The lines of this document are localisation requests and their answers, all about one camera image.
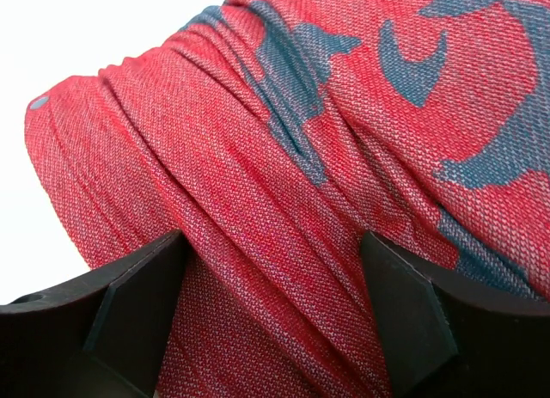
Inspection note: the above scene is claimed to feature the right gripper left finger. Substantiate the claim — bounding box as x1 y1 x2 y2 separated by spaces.
1 230 187 397

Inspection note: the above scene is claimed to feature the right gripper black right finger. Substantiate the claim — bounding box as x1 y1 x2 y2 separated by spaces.
361 232 549 397

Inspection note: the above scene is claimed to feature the red printed pillowcase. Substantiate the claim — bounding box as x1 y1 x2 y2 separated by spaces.
25 0 549 397

